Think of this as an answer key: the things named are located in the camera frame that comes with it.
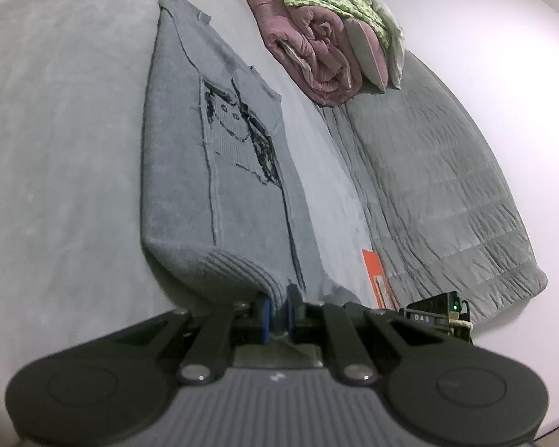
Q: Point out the folded mauve quilt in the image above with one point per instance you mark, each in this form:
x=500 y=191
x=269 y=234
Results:
x=316 y=56

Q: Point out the mauve and grey pillow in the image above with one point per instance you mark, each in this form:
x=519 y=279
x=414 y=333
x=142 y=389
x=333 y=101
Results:
x=368 y=51

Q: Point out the grey bed sheet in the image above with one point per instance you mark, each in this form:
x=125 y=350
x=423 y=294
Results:
x=51 y=149

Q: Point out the orange book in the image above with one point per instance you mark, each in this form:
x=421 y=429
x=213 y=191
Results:
x=370 y=265

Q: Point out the white pillow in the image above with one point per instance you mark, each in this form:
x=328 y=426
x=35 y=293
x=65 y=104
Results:
x=396 y=51

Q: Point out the grey knitted sweater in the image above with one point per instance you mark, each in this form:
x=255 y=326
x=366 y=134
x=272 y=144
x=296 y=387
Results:
x=181 y=172

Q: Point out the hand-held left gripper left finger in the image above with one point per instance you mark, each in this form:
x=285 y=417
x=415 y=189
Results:
x=266 y=316

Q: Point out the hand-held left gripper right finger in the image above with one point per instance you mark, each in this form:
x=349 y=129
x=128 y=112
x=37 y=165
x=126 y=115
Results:
x=289 y=316

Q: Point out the grey quilted blanket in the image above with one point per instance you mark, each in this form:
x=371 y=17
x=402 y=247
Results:
x=447 y=172

